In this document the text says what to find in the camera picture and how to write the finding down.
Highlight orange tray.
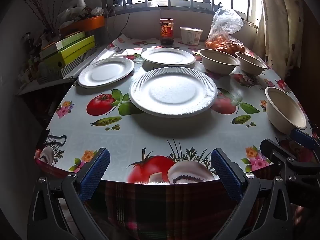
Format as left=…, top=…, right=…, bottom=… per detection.
left=60, top=15, right=105, bottom=34

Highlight barred window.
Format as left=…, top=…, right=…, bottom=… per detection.
left=104, top=0, right=263, bottom=28

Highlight heart print curtain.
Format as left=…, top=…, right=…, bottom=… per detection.
left=255, top=0, right=304, bottom=68

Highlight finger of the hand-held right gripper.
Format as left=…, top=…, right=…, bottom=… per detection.
left=289, top=129, right=320, bottom=153
left=260, top=139, right=320, bottom=180

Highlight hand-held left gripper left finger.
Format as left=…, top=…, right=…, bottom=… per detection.
left=27, top=147, right=111, bottom=240

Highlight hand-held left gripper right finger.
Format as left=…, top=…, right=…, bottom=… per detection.
left=210, top=148, right=293, bottom=240

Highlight white and green flat box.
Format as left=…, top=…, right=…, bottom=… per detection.
left=40, top=31, right=87, bottom=53

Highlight plaid cloth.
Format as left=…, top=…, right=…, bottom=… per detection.
left=35, top=155, right=275, bottom=240

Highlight red label sauce jar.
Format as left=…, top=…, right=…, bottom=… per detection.
left=159, top=18, right=174, bottom=46

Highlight white foam plate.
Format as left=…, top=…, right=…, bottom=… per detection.
left=129, top=67, right=218, bottom=117
left=140, top=47, right=196, bottom=67
left=77, top=57, right=135, bottom=88

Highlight lime green box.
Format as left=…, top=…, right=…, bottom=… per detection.
left=40, top=35, right=96, bottom=66

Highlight dried flower branches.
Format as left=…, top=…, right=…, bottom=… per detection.
left=21, top=0, right=63, bottom=30

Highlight beige paper bowl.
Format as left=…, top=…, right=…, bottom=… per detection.
left=235, top=52, right=268, bottom=76
left=198, top=49, right=241, bottom=75
left=265, top=86, right=307, bottom=134

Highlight crumpled white plastic bags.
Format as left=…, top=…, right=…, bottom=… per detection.
left=57, top=0, right=104, bottom=20

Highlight grey side table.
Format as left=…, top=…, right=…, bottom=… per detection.
left=15, top=47, right=100, bottom=95

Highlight white lidded tub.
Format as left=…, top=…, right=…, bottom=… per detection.
left=179, top=27, right=203, bottom=45

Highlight clear plastic bag of oranges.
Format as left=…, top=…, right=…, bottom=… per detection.
left=205, top=7, right=247, bottom=54

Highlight dark power cable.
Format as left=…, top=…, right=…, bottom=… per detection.
left=107, top=2, right=160, bottom=34

